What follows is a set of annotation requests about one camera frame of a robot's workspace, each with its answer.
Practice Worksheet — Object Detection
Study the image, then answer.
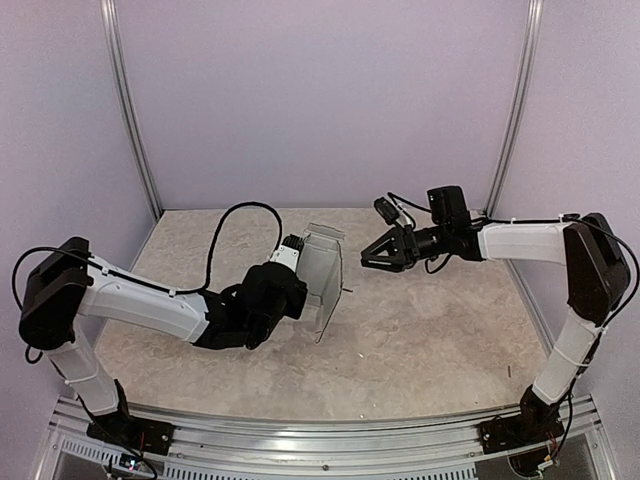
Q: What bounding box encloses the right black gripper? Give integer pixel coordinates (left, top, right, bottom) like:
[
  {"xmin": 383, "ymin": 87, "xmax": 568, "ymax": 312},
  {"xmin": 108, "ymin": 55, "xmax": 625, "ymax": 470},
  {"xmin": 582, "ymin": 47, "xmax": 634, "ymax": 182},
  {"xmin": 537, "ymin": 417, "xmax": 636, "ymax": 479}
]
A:
[{"xmin": 362, "ymin": 222, "xmax": 451, "ymax": 272}]

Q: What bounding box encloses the left aluminium frame post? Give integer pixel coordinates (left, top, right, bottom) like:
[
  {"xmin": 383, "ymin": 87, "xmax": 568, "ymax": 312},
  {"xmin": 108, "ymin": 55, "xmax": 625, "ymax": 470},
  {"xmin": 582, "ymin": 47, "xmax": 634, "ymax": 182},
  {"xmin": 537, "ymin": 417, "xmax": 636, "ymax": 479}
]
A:
[{"xmin": 99, "ymin": 0, "xmax": 164, "ymax": 222}]

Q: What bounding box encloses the white paper box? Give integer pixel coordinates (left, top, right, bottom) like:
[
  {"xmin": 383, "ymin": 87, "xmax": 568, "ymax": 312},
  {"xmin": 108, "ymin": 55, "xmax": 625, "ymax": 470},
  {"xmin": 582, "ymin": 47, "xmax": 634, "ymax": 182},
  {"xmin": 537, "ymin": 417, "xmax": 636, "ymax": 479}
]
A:
[{"xmin": 297, "ymin": 222, "xmax": 345, "ymax": 344}]

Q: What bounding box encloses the aluminium frame post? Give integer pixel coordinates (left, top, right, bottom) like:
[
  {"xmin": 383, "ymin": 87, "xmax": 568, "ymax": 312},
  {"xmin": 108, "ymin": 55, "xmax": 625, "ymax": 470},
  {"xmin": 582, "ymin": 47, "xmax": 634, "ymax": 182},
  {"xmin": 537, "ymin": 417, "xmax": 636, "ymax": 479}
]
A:
[
  {"xmin": 484, "ymin": 0, "xmax": 544, "ymax": 216},
  {"xmin": 99, "ymin": 0, "xmax": 164, "ymax": 222}
]

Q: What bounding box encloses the right aluminium frame post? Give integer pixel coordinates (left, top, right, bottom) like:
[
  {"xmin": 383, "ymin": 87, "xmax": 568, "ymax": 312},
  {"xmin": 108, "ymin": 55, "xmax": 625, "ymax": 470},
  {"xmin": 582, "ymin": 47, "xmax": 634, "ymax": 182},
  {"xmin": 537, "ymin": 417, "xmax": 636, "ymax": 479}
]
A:
[{"xmin": 484, "ymin": 0, "xmax": 544, "ymax": 216}]

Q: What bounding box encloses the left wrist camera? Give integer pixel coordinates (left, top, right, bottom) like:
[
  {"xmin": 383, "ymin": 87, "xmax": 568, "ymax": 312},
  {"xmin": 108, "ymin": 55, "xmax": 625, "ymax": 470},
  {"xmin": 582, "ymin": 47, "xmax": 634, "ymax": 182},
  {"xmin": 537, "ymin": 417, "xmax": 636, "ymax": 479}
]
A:
[{"xmin": 269, "ymin": 234, "xmax": 305, "ymax": 272}]

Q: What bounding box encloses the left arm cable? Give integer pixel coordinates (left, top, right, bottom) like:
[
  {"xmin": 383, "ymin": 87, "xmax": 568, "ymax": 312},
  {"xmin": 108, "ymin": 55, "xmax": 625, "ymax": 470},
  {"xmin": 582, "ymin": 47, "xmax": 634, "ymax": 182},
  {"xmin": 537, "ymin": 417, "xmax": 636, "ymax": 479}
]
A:
[{"xmin": 12, "ymin": 200, "xmax": 284, "ymax": 366}]

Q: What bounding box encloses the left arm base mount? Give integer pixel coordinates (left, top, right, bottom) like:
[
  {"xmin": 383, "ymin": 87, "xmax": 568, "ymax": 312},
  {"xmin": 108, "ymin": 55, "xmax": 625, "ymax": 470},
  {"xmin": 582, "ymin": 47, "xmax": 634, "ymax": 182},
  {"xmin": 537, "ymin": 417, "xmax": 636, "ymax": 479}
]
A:
[{"xmin": 87, "ymin": 416, "xmax": 175, "ymax": 456}]

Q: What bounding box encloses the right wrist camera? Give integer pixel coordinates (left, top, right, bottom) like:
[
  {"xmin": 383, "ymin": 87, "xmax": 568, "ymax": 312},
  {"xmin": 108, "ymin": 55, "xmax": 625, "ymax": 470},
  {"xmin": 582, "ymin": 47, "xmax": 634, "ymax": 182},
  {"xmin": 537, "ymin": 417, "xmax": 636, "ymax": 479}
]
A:
[{"xmin": 373, "ymin": 197, "xmax": 416, "ymax": 227}]

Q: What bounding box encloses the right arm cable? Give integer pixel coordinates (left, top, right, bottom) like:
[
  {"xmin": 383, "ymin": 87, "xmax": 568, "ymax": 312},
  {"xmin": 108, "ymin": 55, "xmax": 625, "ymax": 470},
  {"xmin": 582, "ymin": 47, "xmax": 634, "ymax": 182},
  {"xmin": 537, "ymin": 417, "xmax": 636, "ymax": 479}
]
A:
[{"xmin": 387, "ymin": 192, "xmax": 640, "ymax": 326}]

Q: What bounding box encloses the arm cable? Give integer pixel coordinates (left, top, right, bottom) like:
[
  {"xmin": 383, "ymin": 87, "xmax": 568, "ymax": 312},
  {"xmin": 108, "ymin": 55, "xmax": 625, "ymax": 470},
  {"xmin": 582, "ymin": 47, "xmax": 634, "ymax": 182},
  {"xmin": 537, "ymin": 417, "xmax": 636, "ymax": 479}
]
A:
[
  {"xmin": 12, "ymin": 200, "xmax": 284, "ymax": 366},
  {"xmin": 387, "ymin": 192, "xmax": 640, "ymax": 326}
]

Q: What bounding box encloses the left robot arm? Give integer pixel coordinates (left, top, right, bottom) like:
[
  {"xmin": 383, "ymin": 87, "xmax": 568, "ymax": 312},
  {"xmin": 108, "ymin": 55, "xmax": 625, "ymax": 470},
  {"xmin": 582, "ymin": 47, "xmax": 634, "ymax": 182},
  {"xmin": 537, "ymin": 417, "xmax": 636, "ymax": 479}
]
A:
[{"xmin": 19, "ymin": 235, "xmax": 307, "ymax": 445}]

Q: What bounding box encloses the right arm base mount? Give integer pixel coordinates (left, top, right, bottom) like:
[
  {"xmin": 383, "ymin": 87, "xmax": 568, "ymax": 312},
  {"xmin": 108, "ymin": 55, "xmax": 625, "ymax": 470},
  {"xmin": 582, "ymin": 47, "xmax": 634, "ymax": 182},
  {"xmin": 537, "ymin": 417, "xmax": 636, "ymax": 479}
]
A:
[{"xmin": 477, "ymin": 415, "xmax": 565, "ymax": 455}]

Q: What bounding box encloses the front aluminium rail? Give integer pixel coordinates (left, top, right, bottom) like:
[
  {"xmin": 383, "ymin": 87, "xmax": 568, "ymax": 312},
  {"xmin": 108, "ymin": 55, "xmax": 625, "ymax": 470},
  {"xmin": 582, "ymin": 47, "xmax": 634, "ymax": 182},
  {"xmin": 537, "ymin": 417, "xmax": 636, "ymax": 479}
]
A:
[{"xmin": 30, "ymin": 397, "xmax": 619, "ymax": 479}]

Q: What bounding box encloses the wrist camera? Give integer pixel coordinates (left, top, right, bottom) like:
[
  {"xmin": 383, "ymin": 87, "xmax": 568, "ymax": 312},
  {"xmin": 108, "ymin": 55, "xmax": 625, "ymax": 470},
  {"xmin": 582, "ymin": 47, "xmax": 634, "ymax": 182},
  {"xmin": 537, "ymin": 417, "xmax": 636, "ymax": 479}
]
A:
[
  {"xmin": 269, "ymin": 234, "xmax": 305, "ymax": 272},
  {"xmin": 373, "ymin": 197, "xmax": 416, "ymax": 227}
]

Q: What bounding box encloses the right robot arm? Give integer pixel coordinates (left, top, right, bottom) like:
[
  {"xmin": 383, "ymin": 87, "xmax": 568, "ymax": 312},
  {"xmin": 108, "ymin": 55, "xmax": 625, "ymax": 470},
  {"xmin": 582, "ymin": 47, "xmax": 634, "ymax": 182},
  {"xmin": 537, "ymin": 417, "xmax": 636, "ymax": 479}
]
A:
[{"xmin": 361, "ymin": 185, "xmax": 631, "ymax": 444}]

